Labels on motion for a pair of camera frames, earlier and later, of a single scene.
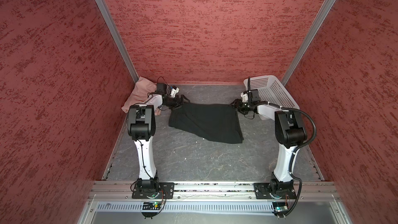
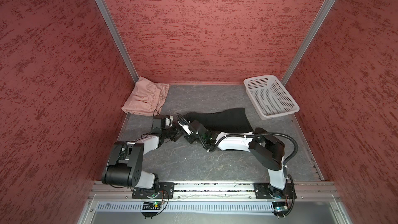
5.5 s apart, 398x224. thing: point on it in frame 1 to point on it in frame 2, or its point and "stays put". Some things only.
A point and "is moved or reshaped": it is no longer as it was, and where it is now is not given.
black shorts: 210,122 is moved or reshaped
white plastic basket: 270,90 stays put
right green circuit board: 280,207 stays put
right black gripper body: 245,109 to 191,138
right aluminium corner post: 307,46 stays put
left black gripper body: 170,101 to 172,131
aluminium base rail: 123,190 stays put
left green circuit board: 151,205 stays put
